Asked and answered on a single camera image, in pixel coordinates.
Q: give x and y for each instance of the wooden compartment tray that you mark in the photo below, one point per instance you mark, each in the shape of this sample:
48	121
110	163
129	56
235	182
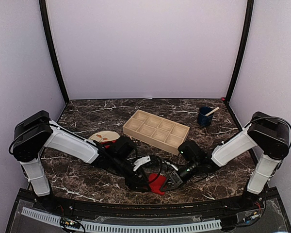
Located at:
156	131

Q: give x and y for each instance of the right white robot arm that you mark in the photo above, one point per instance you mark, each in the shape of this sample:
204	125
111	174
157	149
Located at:
270	133

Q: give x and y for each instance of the black frame post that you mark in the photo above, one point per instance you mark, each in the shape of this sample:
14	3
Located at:
241	50
51	50

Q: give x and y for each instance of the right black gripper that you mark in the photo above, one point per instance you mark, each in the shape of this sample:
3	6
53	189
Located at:
175	177

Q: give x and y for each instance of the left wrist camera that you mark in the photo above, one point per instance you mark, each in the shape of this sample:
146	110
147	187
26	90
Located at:
146	161

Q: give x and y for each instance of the right black frame post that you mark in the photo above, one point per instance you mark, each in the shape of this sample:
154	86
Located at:
241	50

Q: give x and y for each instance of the red santa sock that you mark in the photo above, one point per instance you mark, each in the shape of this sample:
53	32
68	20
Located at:
107	144
157	184

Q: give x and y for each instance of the wooden stick in mug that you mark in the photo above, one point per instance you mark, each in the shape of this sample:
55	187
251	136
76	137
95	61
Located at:
212	111

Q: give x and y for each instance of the round painted wooden plate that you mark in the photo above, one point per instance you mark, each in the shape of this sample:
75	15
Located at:
104	136

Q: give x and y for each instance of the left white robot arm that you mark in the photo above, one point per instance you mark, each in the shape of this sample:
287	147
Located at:
39	131

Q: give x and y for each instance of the left black frame post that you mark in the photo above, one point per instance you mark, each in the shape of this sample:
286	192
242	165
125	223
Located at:
51	50

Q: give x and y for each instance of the black front table rail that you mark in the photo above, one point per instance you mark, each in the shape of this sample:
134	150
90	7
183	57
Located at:
89	208

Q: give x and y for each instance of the dark blue enamel mug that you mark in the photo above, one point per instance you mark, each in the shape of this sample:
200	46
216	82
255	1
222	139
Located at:
202	119

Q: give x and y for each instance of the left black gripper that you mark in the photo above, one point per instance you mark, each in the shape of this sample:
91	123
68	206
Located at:
133	185

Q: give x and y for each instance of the white slotted cable duct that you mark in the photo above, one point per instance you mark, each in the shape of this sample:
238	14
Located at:
121	225

